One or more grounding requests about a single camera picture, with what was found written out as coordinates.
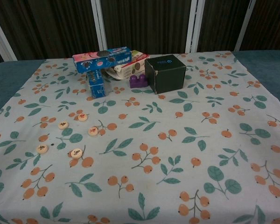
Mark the purple toy building block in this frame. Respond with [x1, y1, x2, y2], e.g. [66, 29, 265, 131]
[129, 74, 149, 89]

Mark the floral print tablecloth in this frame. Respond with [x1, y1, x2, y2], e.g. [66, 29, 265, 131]
[0, 51, 280, 224]

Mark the white pink cookie box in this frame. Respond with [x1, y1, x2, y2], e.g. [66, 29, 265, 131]
[104, 49, 151, 81]

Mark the black cube cardboard box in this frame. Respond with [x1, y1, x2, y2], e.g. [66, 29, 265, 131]
[144, 55, 187, 95]

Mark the small blue Oreo box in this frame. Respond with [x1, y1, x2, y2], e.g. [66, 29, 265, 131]
[86, 70, 107, 98]

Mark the long blue Oreo box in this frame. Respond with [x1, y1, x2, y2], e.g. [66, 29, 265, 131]
[72, 46, 133, 74]

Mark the teal table cover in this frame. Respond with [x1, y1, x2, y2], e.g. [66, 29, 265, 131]
[0, 49, 280, 119]

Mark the white partition frame post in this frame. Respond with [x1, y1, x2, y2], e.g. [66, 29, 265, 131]
[90, 0, 108, 51]
[185, 0, 205, 53]
[0, 13, 17, 62]
[234, 0, 258, 52]

